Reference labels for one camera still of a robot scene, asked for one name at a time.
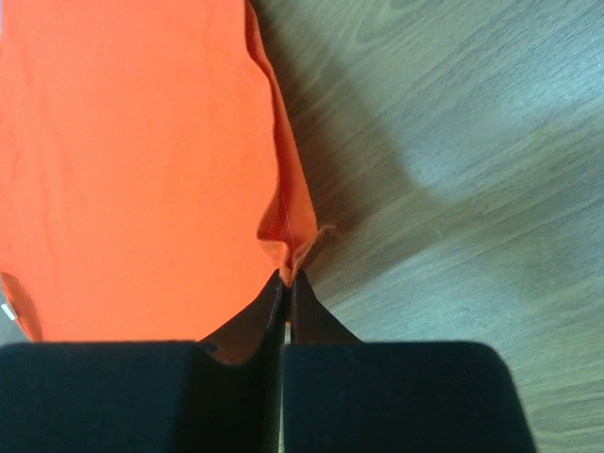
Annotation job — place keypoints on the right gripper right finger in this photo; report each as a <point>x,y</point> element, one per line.
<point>341,394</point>

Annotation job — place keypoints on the orange t shirt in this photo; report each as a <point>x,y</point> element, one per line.
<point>150,182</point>

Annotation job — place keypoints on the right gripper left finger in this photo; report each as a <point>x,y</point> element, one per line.
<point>217,395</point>

